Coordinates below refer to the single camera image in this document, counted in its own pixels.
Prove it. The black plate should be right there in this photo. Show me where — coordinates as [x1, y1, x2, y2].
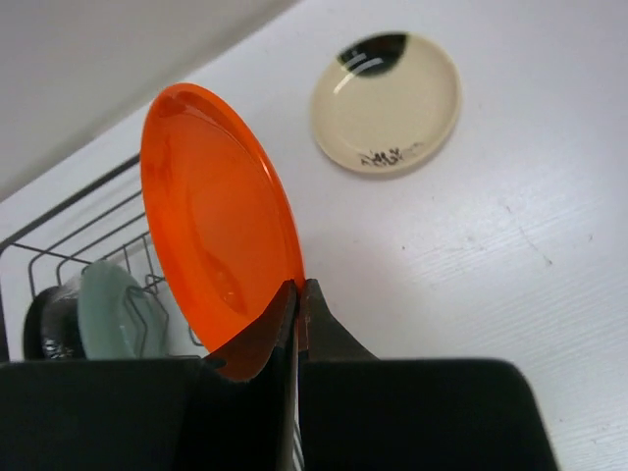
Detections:
[22, 287, 60, 360]

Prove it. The grey wire dish rack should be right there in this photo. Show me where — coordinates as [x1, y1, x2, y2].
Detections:
[1, 156, 207, 361]

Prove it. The blue patterned plate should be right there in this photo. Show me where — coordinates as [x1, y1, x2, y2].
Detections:
[78, 260, 168, 360]

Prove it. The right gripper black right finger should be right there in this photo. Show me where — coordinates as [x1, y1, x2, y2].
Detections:
[298, 279, 558, 470]

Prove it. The cream plate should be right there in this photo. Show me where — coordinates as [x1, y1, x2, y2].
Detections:
[310, 31, 462, 176]

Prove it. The orange plate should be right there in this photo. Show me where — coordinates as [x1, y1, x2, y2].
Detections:
[139, 83, 305, 381]

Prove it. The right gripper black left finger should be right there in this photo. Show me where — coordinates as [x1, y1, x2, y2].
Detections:
[1, 282, 298, 470]

